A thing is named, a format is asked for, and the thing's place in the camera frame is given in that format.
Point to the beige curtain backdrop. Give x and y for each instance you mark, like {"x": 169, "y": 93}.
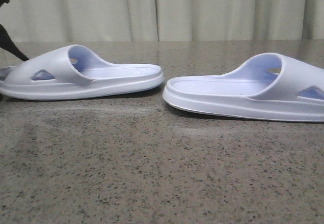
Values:
{"x": 162, "y": 20}

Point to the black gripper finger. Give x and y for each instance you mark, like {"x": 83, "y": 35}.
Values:
{"x": 4, "y": 2}
{"x": 8, "y": 45}

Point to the light blue slipper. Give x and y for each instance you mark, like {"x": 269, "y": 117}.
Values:
{"x": 267, "y": 86}
{"x": 76, "y": 72}

